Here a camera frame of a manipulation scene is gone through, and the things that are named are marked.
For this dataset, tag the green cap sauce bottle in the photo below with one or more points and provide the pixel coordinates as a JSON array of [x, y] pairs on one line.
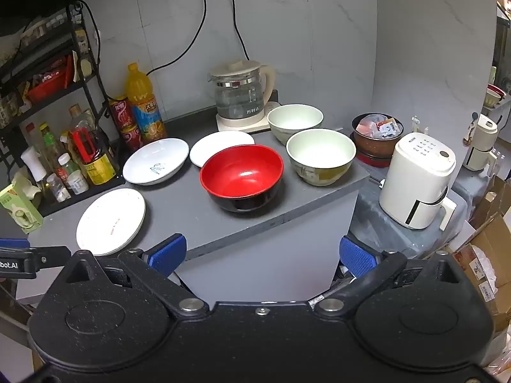
[[52, 146]]

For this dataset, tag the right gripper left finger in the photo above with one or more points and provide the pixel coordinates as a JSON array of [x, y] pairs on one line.
[[152, 269]]

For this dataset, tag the pale green bowl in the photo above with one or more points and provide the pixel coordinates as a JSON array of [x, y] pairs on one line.
[[320, 157], [284, 121]]

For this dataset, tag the white air fryer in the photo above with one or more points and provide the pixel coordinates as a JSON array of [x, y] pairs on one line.
[[416, 186]]

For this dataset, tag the green carton box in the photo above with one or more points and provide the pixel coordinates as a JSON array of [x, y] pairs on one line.
[[17, 198]]

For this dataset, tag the red basket on shelf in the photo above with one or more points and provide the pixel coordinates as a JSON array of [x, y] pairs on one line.
[[55, 78]]

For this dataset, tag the white top bottle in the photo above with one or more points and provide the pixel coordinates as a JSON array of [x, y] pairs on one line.
[[39, 171]]

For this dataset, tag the red and black bowl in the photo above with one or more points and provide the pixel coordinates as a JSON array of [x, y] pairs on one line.
[[244, 178]]

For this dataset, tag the white cap spice jar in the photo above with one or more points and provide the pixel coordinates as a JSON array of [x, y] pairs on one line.
[[77, 182]]

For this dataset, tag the red pot lid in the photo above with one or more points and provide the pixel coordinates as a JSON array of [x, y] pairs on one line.
[[373, 161]]

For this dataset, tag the brown pot with packets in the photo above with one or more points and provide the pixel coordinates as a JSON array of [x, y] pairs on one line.
[[376, 134]]

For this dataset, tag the red cola can upper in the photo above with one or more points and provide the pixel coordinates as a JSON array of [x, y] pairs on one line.
[[122, 113]]

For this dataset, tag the white deep plate blue print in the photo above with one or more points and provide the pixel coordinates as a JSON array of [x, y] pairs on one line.
[[156, 162]]

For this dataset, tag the cardboard box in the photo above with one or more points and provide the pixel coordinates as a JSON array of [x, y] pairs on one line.
[[485, 260]]

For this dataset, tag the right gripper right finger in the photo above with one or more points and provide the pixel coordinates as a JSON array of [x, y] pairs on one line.
[[372, 272]]

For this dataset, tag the red cola can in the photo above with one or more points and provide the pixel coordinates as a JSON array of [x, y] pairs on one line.
[[122, 113], [132, 137]]

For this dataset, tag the black metal shelf rack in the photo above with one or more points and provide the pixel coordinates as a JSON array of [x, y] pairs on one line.
[[57, 42]]

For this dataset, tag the glass electric kettle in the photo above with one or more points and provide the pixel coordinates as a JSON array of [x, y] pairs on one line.
[[242, 88]]

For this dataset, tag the white plate red print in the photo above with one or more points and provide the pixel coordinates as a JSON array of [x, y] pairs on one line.
[[111, 222]]

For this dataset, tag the orange juice bottle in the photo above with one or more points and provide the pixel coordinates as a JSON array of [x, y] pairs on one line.
[[139, 90]]

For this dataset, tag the red cola can lower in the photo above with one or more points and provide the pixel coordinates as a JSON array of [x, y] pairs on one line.
[[132, 137]]

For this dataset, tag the white bakery logo plate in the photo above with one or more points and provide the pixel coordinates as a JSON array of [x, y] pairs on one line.
[[210, 145]]

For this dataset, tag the small white appliance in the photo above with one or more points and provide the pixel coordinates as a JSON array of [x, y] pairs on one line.
[[481, 148]]

